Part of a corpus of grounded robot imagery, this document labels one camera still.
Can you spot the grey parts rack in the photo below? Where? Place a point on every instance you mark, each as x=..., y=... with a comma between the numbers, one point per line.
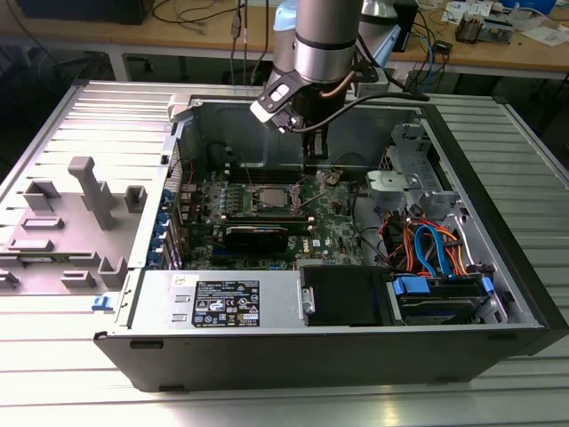
x=66, y=240

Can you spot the black graphics card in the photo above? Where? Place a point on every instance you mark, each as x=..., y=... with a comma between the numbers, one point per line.
x=255, y=240

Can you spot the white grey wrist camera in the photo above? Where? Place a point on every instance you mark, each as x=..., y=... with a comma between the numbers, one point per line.
x=273, y=100

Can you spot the printed paper sheets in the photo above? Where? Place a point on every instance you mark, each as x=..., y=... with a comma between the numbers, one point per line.
x=467, y=9

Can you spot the CPU socket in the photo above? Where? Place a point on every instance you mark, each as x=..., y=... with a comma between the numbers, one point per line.
x=254, y=198

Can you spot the black plastic shroud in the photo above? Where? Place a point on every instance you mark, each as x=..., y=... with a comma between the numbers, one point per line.
x=342, y=295

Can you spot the black RAM slot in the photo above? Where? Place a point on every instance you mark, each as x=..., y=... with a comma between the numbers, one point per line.
x=271, y=175
x=271, y=166
x=271, y=171
x=271, y=180

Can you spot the white paper sheet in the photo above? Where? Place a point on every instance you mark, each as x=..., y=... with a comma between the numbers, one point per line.
x=547, y=35

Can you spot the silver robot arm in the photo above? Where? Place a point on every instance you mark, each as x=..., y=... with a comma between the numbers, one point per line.
x=324, y=44

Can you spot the black open PC case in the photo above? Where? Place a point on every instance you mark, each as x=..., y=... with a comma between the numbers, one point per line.
x=284, y=360

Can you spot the grey electronics box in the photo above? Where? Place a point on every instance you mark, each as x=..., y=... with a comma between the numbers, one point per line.
x=498, y=31

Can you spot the blue card retainer clip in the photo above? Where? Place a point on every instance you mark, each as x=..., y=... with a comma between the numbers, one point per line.
x=154, y=259
x=162, y=221
x=157, y=241
x=166, y=198

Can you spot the green motherboard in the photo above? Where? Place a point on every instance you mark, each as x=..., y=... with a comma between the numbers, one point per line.
x=338, y=218

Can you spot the coin cell battery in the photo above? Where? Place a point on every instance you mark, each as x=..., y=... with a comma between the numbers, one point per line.
x=332, y=179

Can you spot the silver power supply with label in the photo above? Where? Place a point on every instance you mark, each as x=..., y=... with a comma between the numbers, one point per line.
x=275, y=302

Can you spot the copper coil device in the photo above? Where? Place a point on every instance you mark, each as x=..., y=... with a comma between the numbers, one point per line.
x=469, y=29

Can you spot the black RAM stick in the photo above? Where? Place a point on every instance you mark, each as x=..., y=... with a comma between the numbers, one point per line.
x=266, y=218

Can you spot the hard disk in blue carrier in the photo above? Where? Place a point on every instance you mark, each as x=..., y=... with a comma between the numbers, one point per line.
x=427, y=307

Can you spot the grey metal bracket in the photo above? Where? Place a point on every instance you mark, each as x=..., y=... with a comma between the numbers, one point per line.
x=391, y=189

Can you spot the blue plastic clip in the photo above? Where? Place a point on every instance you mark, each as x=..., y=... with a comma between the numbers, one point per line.
x=101, y=303

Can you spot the silver CPU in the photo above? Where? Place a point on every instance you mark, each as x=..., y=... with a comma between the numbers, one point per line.
x=272, y=196

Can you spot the silver metal drive cage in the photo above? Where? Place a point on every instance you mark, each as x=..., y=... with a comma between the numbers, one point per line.
x=409, y=138

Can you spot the wooden desk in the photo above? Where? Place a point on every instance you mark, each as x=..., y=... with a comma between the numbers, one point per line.
x=489, y=55

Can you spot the large black box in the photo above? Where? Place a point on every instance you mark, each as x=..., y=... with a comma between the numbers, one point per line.
x=89, y=11

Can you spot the small black adapter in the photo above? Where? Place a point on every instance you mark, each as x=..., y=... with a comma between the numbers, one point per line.
x=442, y=47

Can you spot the tall black device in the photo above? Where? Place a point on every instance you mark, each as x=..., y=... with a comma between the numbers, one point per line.
x=408, y=26

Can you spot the thin metal locking lever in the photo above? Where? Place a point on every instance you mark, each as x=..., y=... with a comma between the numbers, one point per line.
x=249, y=171
x=313, y=201

